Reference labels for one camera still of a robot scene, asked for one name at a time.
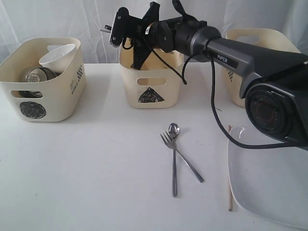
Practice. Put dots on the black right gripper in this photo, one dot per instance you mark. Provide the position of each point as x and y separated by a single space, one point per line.
147 33

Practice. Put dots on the steel table knife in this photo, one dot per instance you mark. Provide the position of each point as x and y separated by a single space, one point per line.
107 29

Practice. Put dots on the white plastic bowl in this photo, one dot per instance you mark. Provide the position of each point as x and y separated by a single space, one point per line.
59 59

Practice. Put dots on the steel spoon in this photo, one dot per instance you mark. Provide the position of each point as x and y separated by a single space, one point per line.
173 132

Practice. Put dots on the steel fork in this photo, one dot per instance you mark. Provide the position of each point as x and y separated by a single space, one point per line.
169 142

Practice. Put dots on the small steel cup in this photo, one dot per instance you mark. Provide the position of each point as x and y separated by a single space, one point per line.
33 75

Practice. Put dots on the steel bowl black inside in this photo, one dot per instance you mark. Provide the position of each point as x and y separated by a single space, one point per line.
49 72

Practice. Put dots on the wooden chopstick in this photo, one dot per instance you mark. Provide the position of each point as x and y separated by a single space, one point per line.
230 196

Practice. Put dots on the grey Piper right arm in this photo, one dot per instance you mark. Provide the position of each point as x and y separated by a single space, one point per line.
274 83

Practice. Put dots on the cream bin triangle mark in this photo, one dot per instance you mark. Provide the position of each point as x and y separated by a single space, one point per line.
154 86

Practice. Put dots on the white curtain backdrop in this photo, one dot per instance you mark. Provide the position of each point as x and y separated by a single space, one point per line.
22 20

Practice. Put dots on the cream bin circle mark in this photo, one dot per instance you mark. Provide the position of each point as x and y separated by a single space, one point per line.
47 101

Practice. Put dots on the cream bin square mark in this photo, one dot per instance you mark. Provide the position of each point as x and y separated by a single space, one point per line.
266 38

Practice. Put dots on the white square plate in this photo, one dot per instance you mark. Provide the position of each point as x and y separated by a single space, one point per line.
271 183

